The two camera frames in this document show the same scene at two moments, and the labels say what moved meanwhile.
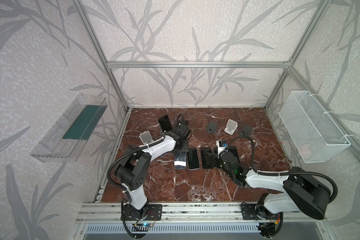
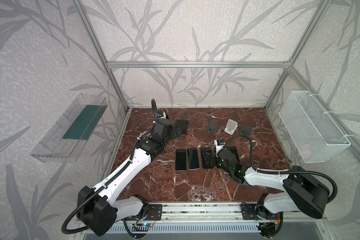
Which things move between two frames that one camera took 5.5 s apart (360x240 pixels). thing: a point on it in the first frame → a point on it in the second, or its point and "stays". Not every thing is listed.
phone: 207,161 stays
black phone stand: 193,160 stays
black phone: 233,150 stays
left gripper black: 170,129 → 177,128
